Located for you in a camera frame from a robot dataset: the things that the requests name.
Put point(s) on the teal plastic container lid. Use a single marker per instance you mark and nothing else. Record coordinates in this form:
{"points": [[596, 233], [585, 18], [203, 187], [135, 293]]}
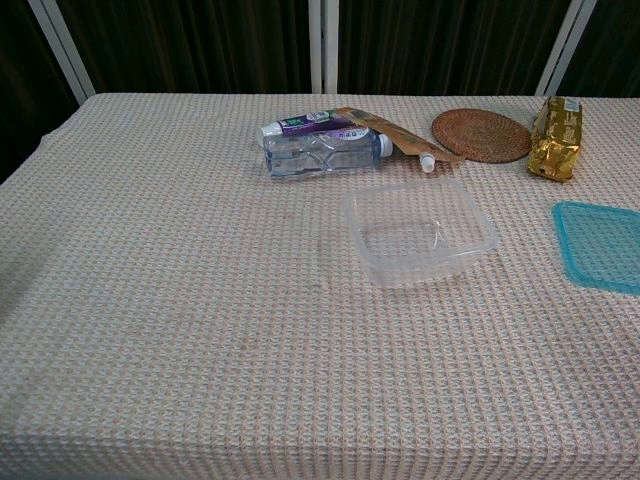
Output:
{"points": [[600, 245]]}

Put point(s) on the clear plastic food container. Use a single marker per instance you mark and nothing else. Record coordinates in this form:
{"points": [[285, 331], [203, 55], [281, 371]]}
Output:
{"points": [[420, 235]]}

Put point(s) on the clear plastic water bottle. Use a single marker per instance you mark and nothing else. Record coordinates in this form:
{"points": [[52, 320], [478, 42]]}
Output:
{"points": [[320, 152]]}

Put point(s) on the purple toothpaste tube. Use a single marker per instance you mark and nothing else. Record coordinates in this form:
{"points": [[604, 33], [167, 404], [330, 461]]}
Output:
{"points": [[300, 123]]}

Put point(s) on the beige waffle tablecloth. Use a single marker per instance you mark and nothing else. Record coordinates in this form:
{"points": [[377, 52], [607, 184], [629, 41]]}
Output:
{"points": [[200, 300]]}

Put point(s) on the brown spout pouch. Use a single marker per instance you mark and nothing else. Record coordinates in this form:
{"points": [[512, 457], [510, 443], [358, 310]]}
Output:
{"points": [[415, 142]]}

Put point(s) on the round woven rattan coaster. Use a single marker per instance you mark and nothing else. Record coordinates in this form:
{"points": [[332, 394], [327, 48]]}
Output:
{"points": [[480, 135]]}

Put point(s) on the dark pleated curtain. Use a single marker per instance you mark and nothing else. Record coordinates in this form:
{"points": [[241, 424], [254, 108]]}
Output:
{"points": [[20, 75], [440, 45], [190, 45], [615, 50]]}

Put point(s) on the gold foil snack package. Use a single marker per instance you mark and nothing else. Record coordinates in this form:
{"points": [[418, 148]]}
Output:
{"points": [[555, 140]]}

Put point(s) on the white frame post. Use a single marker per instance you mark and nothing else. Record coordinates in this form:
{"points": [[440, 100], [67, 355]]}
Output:
{"points": [[565, 50], [62, 45], [323, 45]]}

